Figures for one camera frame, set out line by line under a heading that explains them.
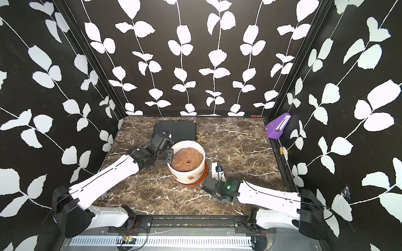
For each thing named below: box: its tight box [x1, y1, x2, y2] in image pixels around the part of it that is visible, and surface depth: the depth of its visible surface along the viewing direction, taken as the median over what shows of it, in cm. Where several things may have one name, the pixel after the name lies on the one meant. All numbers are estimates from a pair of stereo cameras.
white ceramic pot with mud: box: [168, 140, 206, 185], surface depth 86 cm
